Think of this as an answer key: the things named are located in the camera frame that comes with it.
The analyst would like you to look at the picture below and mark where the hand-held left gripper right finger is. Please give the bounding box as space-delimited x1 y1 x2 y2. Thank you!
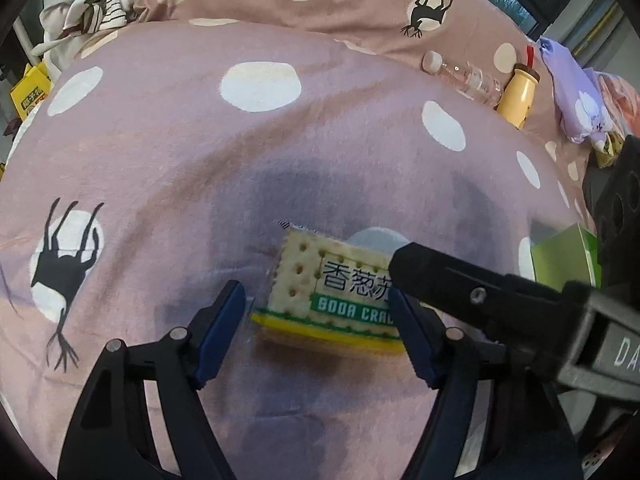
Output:
387 290 583 480

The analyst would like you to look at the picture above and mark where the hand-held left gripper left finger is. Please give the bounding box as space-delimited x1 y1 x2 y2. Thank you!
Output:
59 280 247 480

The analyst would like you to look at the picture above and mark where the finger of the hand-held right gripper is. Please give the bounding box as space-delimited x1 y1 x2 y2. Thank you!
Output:
390 242 592 376

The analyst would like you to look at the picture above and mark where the green cardboard box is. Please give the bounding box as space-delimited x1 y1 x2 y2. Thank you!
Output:
530 222 599 288

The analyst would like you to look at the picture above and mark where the yellow soda cracker packet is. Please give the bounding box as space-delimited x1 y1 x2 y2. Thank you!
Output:
250 225 417 356

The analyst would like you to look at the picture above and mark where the yellow patterned bag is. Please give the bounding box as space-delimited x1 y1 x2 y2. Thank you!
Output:
590 130 626 168

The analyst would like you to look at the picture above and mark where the pink floral cloth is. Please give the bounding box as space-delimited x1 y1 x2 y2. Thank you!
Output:
597 71 640 138

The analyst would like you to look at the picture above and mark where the purple floral cloth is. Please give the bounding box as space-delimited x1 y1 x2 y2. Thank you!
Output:
539 36 626 145

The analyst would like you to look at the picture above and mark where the pink polka dot blanket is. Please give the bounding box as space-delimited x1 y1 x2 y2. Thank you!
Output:
0 0 601 480

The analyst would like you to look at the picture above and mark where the clear plastic bottle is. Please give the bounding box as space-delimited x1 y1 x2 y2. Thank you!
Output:
421 50 505 107

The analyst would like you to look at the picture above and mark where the yellow carton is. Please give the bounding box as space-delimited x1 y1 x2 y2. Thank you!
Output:
10 62 55 122

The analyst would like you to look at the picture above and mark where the striped white cloth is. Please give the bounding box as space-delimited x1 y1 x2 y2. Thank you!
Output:
37 0 148 58

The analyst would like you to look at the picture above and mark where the yellow bottle with red strap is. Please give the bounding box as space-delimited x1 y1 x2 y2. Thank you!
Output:
495 45 542 131

